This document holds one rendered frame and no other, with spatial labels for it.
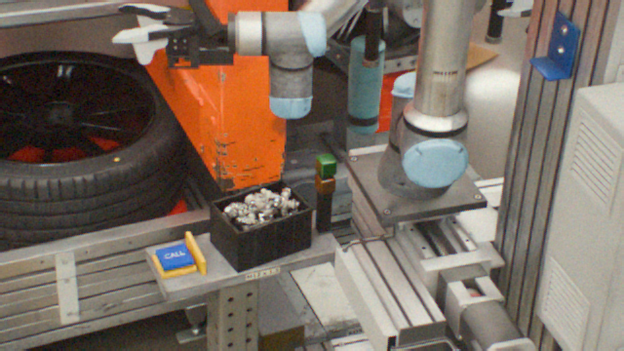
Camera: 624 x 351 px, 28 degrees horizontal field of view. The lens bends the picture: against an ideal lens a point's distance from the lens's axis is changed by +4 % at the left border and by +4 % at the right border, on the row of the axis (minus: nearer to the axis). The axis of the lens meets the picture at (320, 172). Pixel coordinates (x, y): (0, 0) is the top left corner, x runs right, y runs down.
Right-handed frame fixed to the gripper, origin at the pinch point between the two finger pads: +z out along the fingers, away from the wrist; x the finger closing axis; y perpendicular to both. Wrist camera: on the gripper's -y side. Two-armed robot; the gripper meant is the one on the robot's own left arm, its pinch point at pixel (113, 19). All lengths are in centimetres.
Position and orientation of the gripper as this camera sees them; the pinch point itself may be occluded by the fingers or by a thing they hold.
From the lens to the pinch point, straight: 207.2
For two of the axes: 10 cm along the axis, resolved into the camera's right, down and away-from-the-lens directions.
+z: -10.0, 0.1, -0.8
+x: -0.8, -4.5, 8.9
